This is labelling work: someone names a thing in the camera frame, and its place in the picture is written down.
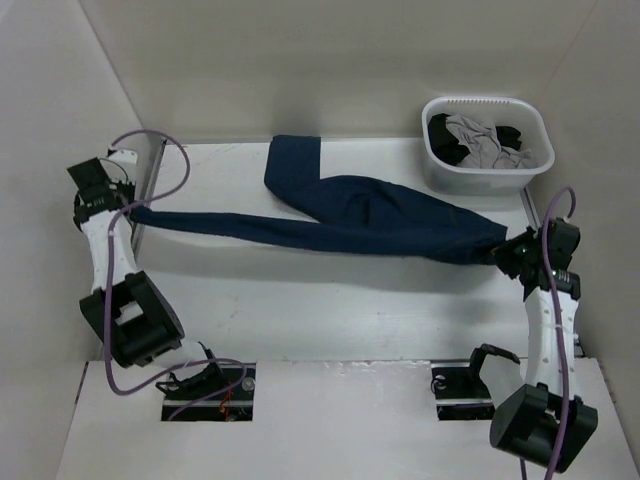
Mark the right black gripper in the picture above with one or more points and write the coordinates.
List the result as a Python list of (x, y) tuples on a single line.
[(501, 252)]

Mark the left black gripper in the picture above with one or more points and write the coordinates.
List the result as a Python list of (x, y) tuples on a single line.
[(128, 187)]

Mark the dark blue denim trousers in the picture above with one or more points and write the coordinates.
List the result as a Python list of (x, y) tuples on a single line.
[(346, 214)]

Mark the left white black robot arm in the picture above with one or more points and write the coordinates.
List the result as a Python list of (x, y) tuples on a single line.
[(124, 308)]

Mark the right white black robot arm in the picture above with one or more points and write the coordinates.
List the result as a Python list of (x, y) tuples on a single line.
[(539, 415)]

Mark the white plastic laundry basket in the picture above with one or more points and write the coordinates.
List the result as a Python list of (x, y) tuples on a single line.
[(498, 111)]

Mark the grey crumpled garment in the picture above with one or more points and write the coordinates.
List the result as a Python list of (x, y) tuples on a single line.
[(487, 146)]

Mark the black garment in basket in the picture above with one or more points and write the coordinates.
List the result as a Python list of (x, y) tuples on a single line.
[(442, 142)]

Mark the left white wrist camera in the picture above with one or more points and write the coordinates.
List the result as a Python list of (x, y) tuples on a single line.
[(127, 160)]

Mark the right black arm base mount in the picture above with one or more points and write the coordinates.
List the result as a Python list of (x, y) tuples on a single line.
[(460, 394)]

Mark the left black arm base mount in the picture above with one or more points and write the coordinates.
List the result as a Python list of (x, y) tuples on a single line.
[(219, 393)]

